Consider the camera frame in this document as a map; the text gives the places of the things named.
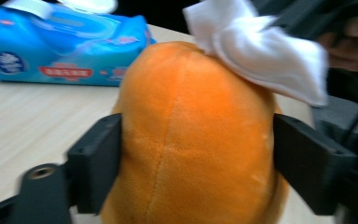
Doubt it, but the orange plush toy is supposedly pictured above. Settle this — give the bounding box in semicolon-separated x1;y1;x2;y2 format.
101;40;290;224

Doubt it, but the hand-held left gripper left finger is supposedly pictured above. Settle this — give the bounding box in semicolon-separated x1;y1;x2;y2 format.
66;113;122;216

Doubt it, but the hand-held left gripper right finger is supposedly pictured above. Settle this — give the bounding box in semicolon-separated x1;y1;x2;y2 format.
273;113;358;216

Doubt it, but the white wet wipe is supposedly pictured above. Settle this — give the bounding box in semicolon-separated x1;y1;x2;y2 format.
182;0;330;107

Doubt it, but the blue wet wipes pack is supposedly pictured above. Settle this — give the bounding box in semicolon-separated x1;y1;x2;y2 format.
0;0;157;88

